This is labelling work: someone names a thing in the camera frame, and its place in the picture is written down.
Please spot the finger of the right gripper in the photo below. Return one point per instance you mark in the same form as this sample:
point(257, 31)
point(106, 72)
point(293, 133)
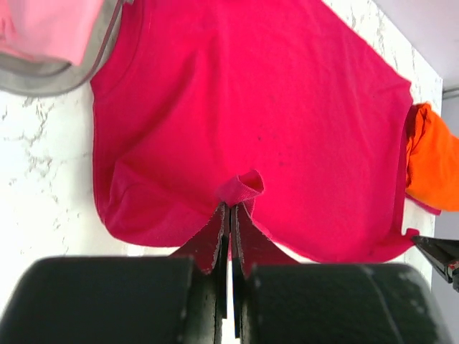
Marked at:
point(442, 254)

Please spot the light pink t shirt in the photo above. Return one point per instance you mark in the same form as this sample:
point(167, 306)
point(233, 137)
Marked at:
point(38, 30)

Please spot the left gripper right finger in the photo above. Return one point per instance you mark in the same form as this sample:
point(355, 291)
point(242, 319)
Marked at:
point(280, 300)

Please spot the orange folded t shirt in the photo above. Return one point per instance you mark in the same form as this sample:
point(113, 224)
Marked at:
point(432, 160)

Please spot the clear plastic bin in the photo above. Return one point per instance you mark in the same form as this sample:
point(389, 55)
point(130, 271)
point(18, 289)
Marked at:
point(46, 79)

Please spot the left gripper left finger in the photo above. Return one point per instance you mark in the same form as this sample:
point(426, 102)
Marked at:
point(175, 299)

